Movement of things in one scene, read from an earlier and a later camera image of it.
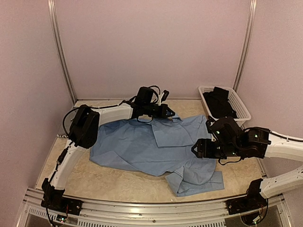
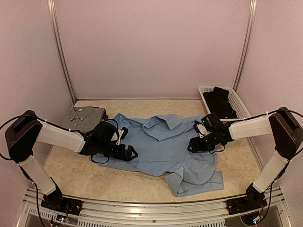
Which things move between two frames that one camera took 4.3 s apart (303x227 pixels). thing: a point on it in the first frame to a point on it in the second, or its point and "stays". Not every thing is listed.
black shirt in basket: (217, 103) stays
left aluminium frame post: (51, 6) stays
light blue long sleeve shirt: (160, 145) stays
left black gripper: (163, 112) to (127, 157)
